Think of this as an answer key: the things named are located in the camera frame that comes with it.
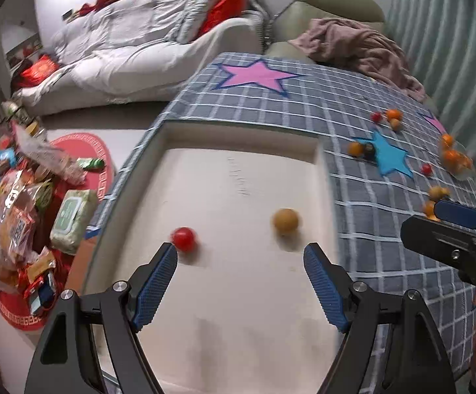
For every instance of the red cherry tomato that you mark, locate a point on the red cherry tomato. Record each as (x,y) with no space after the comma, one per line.
(183,239)

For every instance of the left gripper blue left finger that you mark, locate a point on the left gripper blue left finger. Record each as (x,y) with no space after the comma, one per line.
(149,284)

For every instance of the red round floor mat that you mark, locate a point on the red round floor mat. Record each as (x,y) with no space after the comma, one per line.
(44,279)

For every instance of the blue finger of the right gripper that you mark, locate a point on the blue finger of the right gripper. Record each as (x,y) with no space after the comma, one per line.
(439,241)
(455,213)

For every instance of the mandarin on bowl top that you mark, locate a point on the mandarin on bowl top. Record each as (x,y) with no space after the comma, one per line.
(446,141)

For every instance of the green wet wipes pack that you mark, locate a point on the green wet wipes pack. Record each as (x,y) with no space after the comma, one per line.
(72,219)

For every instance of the pile of snack packages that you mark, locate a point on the pile of snack packages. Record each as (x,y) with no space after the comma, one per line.
(27,166)

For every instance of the red tomato right of star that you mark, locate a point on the red tomato right of star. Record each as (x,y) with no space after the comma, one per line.
(427,170)

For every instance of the grey checkered star tablecloth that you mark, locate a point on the grey checkered star tablecloth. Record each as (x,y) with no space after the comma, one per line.
(372,198)

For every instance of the white sofa with quilt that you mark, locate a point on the white sofa with quilt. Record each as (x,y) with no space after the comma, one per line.
(136,50)

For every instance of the red cushion on floor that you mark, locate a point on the red cushion on floor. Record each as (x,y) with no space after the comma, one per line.
(33,74)

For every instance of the orange mandarin far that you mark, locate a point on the orange mandarin far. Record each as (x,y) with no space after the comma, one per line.
(394,114)

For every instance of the tan fruit beside mandarin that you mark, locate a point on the tan fruit beside mandarin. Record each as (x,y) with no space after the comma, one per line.
(395,124)

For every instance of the dark purple tomato by star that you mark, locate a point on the dark purple tomato by star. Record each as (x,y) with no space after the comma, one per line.
(369,151)

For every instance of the small red tomato far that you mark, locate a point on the small red tomato far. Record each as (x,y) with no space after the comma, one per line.
(376,117)

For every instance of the clear plastic fruit bowl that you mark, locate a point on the clear plastic fruit bowl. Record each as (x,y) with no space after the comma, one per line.
(457,162)

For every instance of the white shallow tray box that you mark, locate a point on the white shallow tray box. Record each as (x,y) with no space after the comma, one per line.
(240,314)

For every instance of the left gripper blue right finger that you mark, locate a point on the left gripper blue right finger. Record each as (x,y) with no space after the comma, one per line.
(330,284)

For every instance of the green armchair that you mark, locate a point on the green armchair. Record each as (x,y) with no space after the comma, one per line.
(294,19)

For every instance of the tan fruit in cluster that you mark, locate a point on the tan fruit in cluster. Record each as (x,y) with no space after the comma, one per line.
(435,193)

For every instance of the orange tomato by blue star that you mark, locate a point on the orange tomato by blue star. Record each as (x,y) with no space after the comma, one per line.
(356,149)

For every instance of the pinkish brown blanket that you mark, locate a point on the pinkish brown blanket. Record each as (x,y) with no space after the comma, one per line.
(353,45)

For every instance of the red pillow on sofa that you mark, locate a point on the red pillow on sofa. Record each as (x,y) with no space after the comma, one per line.
(221,11)

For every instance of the tan round fruit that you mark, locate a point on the tan round fruit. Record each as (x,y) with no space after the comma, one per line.
(285,221)

